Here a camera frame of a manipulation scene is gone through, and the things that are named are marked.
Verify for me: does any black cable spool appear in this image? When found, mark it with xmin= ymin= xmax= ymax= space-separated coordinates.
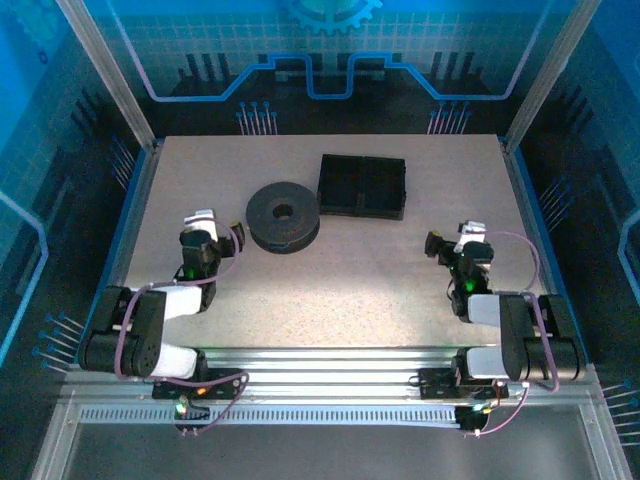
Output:
xmin=245 ymin=180 xmax=322 ymax=256

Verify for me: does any black two-compartment tray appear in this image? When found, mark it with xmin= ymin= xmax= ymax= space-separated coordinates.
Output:
xmin=316 ymin=152 xmax=408 ymax=222

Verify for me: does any small black controller box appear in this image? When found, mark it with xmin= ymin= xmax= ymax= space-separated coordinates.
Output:
xmin=173 ymin=397 xmax=212 ymax=434
xmin=454 ymin=403 xmax=490 ymax=435

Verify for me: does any grey lower shelf panel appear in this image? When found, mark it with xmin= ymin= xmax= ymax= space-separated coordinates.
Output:
xmin=64 ymin=422 xmax=601 ymax=480

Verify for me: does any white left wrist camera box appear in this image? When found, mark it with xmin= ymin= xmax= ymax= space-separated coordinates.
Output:
xmin=181 ymin=209 xmax=220 ymax=242

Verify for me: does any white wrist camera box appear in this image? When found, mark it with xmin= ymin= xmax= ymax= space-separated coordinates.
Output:
xmin=456 ymin=219 xmax=488 ymax=252
xmin=181 ymin=209 xmax=220 ymax=242

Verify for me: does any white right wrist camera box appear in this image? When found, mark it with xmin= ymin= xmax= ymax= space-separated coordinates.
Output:
xmin=456 ymin=219 xmax=488 ymax=252

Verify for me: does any aluminium table side rail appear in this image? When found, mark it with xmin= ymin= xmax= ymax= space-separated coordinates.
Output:
xmin=74 ymin=139 xmax=164 ymax=362

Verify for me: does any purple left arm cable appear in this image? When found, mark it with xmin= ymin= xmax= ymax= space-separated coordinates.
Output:
xmin=113 ymin=211 xmax=251 ymax=437

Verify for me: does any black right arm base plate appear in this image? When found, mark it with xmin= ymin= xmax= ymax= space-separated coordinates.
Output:
xmin=417 ymin=366 xmax=511 ymax=401

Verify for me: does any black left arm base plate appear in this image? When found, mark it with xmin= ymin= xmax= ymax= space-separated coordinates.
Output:
xmin=151 ymin=368 xmax=245 ymax=401

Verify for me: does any aluminium front rail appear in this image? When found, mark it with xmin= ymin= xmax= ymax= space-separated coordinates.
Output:
xmin=59 ymin=344 xmax=609 ymax=404

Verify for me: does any slotted cable duct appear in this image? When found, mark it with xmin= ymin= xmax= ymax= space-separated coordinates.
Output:
xmin=78 ymin=403 xmax=464 ymax=427

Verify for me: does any aluminium frame post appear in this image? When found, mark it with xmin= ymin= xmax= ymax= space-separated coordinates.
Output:
xmin=53 ymin=0 xmax=162 ymax=151
xmin=501 ymin=0 xmax=605 ymax=154

